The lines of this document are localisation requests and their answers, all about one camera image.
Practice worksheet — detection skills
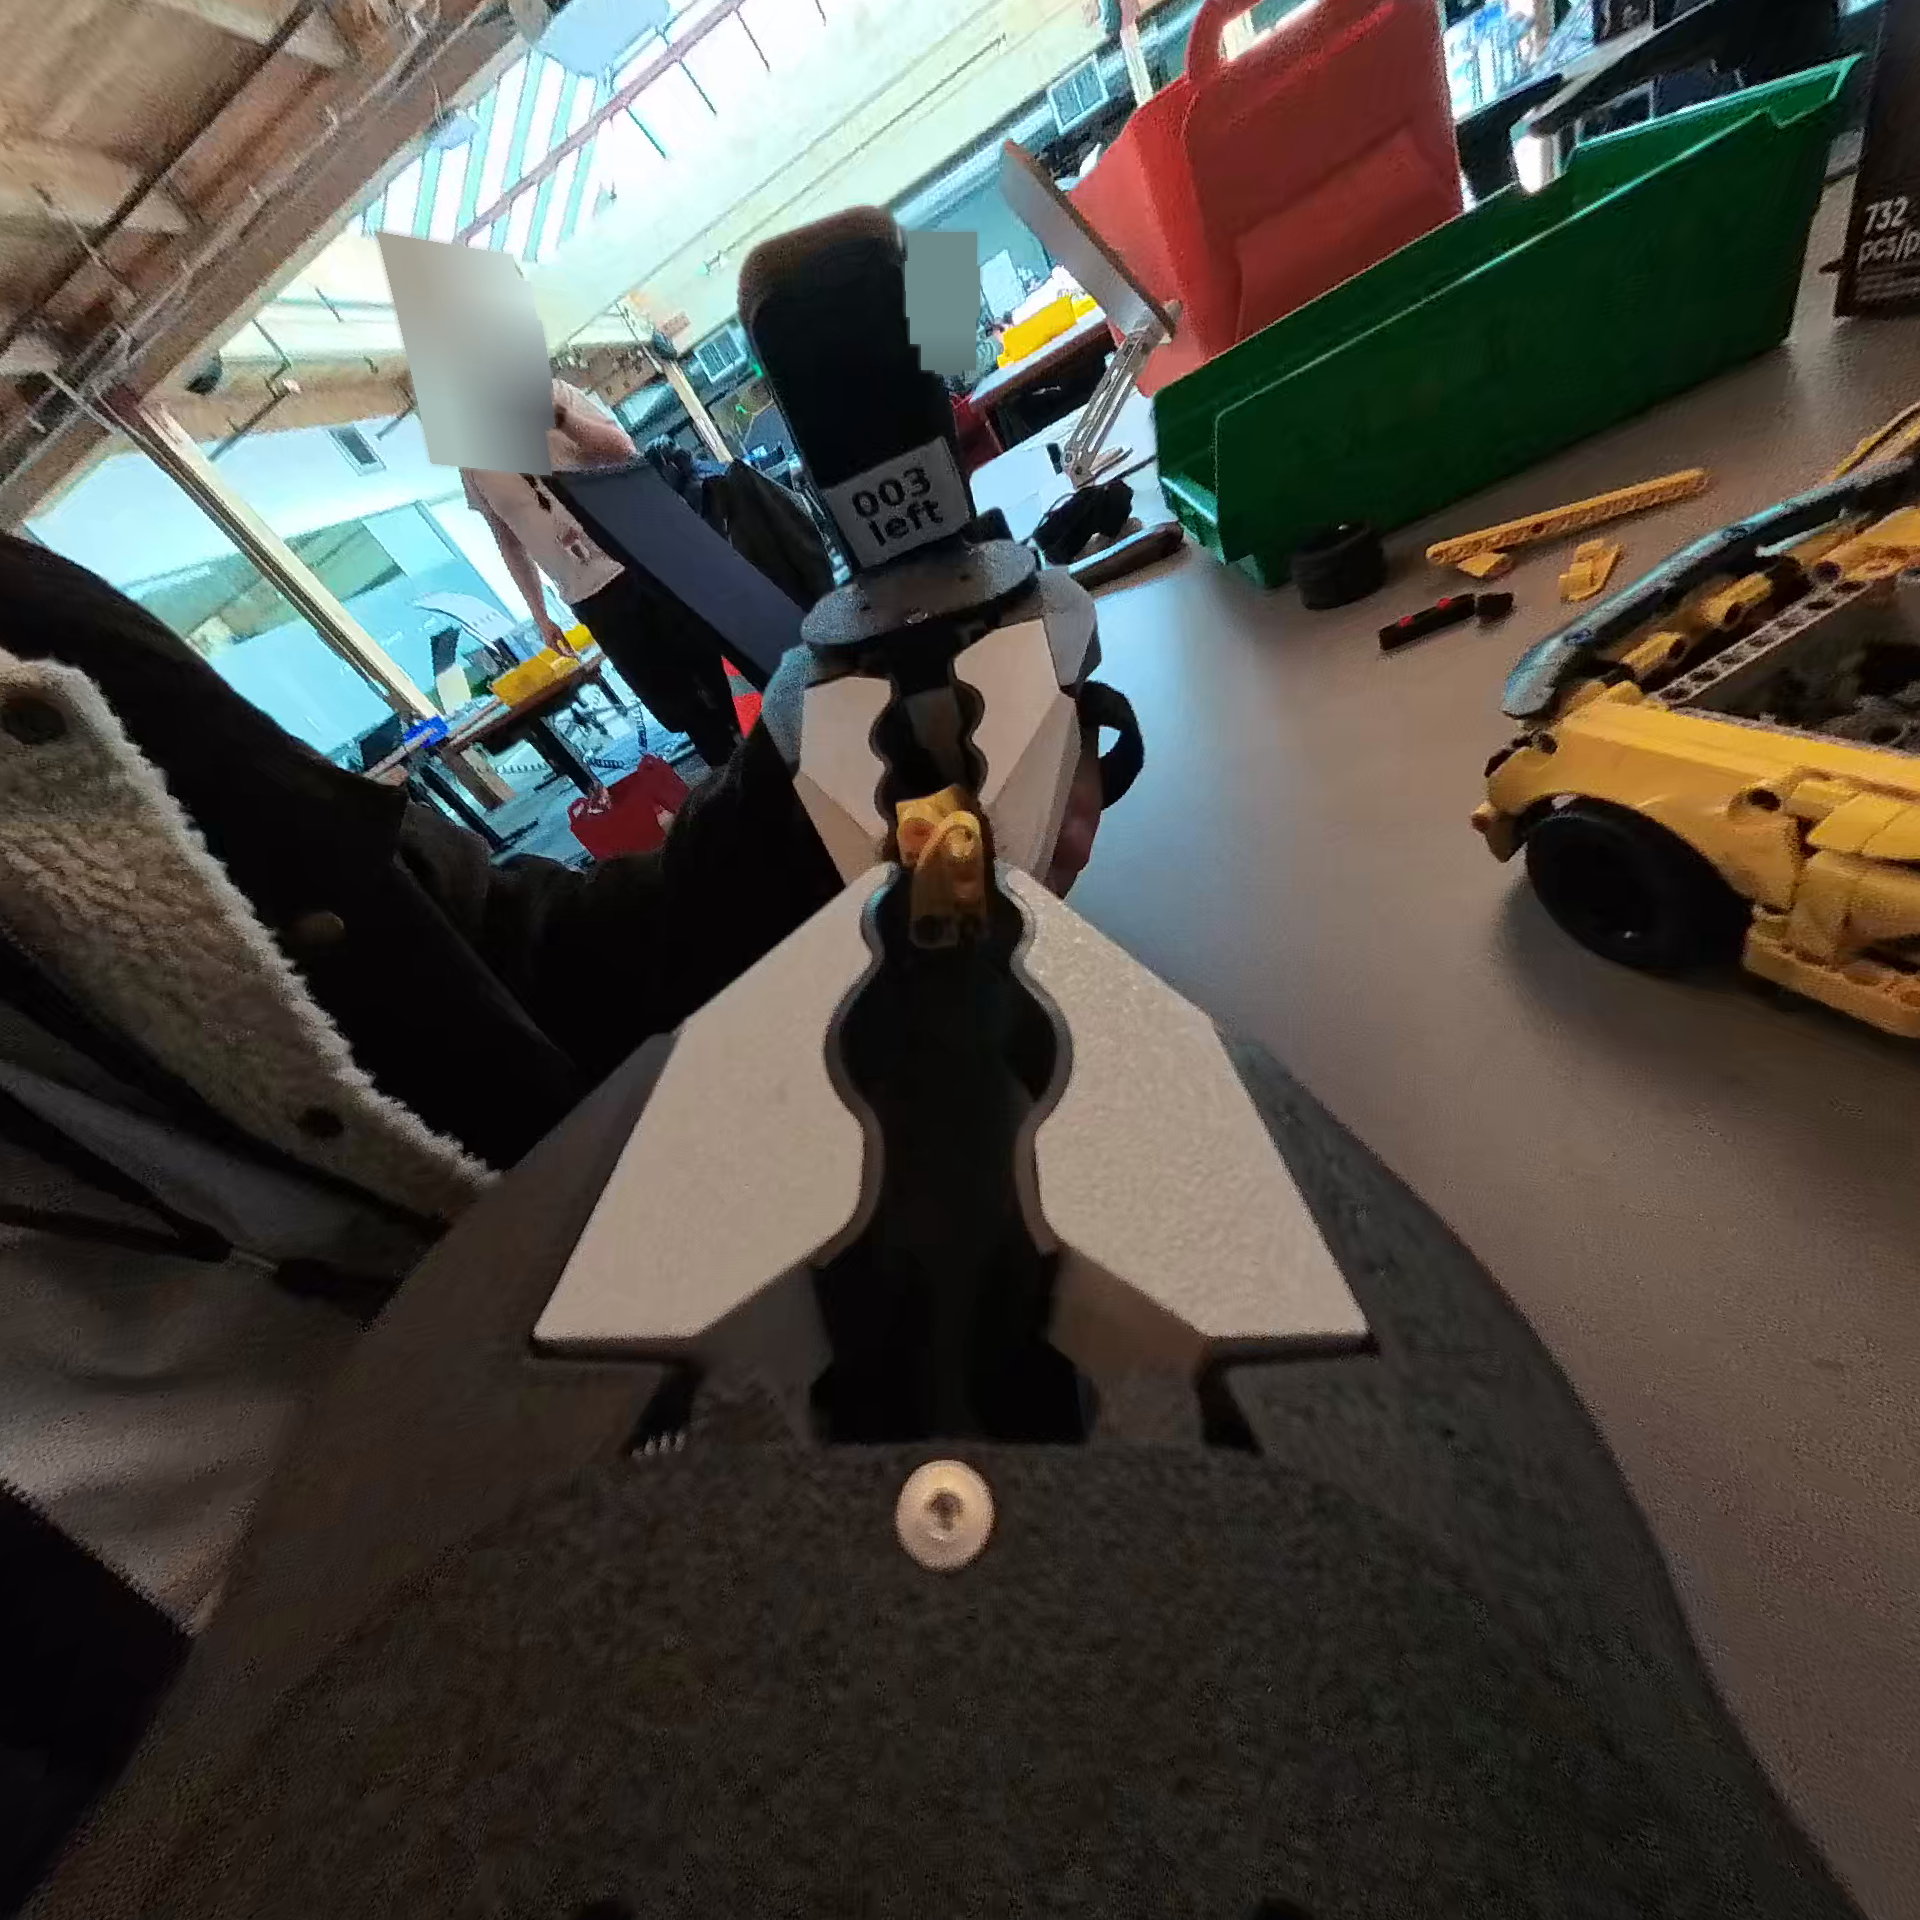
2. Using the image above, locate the long yellow brick beam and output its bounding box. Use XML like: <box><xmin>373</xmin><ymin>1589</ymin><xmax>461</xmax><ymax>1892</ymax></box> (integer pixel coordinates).
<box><xmin>1427</xmin><ymin>469</ymin><xmax>1712</xmax><ymax>578</ymax></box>

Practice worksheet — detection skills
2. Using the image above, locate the green plastic bin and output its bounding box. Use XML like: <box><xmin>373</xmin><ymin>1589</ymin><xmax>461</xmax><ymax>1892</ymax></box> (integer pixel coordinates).
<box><xmin>1151</xmin><ymin>57</ymin><xmax>1861</xmax><ymax>591</ymax></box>

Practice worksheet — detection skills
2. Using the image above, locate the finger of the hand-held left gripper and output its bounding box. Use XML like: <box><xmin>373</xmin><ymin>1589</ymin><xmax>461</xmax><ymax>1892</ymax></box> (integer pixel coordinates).
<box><xmin>762</xmin><ymin>662</ymin><xmax>906</xmax><ymax>884</ymax></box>
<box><xmin>957</xmin><ymin>620</ymin><xmax>1089</xmax><ymax>884</ymax></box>

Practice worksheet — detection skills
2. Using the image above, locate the small yellow brick assembly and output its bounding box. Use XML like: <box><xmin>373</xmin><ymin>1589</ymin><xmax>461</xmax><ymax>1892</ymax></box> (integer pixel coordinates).
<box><xmin>896</xmin><ymin>784</ymin><xmax>993</xmax><ymax>951</ymax></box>

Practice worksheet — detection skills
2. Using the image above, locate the black and red brick piece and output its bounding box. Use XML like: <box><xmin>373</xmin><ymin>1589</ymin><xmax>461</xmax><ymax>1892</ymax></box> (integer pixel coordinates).
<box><xmin>1377</xmin><ymin>587</ymin><xmax>1518</xmax><ymax>653</ymax></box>

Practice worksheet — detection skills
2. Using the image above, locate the yellow toy brick car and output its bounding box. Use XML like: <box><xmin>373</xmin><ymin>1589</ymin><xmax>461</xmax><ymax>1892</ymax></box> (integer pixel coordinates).
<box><xmin>1474</xmin><ymin>400</ymin><xmax>1920</xmax><ymax>1042</ymax></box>

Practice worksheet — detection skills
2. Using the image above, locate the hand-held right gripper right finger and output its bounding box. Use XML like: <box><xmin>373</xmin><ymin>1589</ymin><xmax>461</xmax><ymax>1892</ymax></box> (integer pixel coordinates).
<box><xmin>996</xmin><ymin>873</ymin><xmax>1374</xmax><ymax>1375</ymax></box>

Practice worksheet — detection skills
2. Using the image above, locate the dark flat board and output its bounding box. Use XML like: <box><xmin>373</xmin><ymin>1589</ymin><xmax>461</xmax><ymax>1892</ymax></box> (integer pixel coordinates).
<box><xmin>550</xmin><ymin>462</ymin><xmax>814</xmax><ymax>649</ymax></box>

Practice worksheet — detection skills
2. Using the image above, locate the red plastic bin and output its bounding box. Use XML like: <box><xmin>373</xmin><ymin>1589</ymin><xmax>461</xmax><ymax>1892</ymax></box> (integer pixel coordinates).
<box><xmin>1069</xmin><ymin>0</ymin><xmax>1462</xmax><ymax>400</ymax></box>

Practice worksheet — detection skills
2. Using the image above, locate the person's left forearm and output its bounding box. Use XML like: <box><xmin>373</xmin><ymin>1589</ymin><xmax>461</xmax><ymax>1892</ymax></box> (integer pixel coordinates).
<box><xmin>450</xmin><ymin>702</ymin><xmax>852</xmax><ymax>1119</ymax></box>

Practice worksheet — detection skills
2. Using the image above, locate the dark toy car box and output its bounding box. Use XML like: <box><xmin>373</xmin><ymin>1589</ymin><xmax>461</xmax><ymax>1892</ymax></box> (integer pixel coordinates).
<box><xmin>1833</xmin><ymin>0</ymin><xmax>1920</xmax><ymax>320</ymax></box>

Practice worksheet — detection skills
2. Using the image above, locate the grey desk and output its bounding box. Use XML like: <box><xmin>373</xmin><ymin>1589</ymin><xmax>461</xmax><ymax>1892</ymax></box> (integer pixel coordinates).
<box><xmin>966</xmin><ymin>320</ymin><xmax>1920</xmax><ymax>1920</ymax></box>

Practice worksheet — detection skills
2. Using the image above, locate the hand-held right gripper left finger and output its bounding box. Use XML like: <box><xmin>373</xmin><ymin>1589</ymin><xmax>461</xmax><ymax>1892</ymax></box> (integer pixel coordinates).
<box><xmin>531</xmin><ymin>869</ymin><xmax>914</xmax><ymax>1375</ymax></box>

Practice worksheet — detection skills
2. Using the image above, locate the dark cylinder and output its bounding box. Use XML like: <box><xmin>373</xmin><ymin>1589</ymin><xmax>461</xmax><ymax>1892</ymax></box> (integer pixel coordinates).
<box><xmin>1069</xmin><ymin>526</ymin><xmax>1187</xmax><ymax>591</ymax></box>

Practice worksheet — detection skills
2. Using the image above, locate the person's fleece-lined black jacket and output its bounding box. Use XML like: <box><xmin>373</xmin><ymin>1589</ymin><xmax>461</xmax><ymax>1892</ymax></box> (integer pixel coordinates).
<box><xmin>0</xmin><ymin>531</ymin><xmax>634</xmax><ymax>1652</ymax></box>

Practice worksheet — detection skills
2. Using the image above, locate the person's left hand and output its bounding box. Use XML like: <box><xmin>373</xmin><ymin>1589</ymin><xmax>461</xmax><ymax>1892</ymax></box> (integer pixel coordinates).
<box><xmin>1039</xmin><ymin>784</ymin><xmax>1111</xmax><ymax>903</ymax></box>

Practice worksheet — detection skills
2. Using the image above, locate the grey folding metal stand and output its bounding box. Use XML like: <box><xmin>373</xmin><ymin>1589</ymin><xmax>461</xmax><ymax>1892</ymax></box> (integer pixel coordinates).
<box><xmin>996</xmin><ymin>142</ymin><xmax>1187</xmax><ymax>490</ymax></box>

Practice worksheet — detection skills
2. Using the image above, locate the red container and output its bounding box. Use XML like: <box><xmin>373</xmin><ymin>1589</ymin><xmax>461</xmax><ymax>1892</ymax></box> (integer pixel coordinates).
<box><xmin>569</xmin><ymin>751</ymin><xmax>693</xmax><ymax>860</ymax></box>

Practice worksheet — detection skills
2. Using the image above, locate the black toy tyre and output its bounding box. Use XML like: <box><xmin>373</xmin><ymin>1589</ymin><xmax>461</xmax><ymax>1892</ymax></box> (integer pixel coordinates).
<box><xmin>1292</xmin><ymin>519</ymin><xmax>1390</xmax><ymax>611</ymax></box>

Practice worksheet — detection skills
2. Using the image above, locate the black pouch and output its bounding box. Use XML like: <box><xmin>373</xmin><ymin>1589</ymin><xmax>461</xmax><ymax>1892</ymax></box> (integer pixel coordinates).
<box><xmin>1033</xmin><ymin>476</ymin><xmax>1140</xmax><ymax>563</ymax></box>

